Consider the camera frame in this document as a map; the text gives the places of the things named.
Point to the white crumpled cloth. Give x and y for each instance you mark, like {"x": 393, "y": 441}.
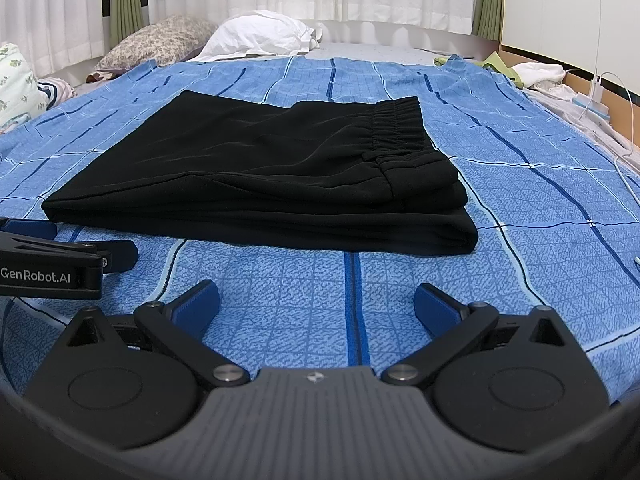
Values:
{"x": 540, "y": 75}

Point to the blue plaid blanket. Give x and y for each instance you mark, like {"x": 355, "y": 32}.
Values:
{"x": 500, "y": 210}

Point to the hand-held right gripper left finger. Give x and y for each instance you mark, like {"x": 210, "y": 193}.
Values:
{"x": 197, "y": 310}

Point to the black pants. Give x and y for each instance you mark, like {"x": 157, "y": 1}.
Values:
{"x": 275, "y": 170}

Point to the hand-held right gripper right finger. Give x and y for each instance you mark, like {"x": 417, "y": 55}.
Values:
{"x": 440, "y": 310}

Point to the light blue box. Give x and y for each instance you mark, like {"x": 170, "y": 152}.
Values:
{"x": 592, "y": 109}

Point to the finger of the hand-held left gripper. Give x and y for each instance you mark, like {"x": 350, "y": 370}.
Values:
{"x": 120, "y": 256}
{"x": 30, "y": 228}

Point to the striped cloth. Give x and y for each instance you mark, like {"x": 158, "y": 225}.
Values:
{"x": 57, "y": 91}

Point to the green curtain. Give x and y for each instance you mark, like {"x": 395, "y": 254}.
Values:
{"x": 489, "y": 0}
{"x": 127, "y": 0}

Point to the white charger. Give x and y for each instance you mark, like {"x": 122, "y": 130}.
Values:
{"x": 597, "y": 89}

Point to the white pillow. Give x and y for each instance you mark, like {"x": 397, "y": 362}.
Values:
{"x": 255, "y": 35}

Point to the white floral quilt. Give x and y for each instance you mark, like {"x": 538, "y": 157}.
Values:
{"x": 17, "y": 90}

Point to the floral brown pillow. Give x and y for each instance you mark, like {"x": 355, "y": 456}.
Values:
{"x": 155, "y": 40}

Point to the wooden side board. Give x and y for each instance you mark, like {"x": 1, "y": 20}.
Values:
{"x": 622, "y": 105}

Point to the green cloth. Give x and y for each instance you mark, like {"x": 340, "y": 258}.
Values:
{"x": 495, "y": 65}

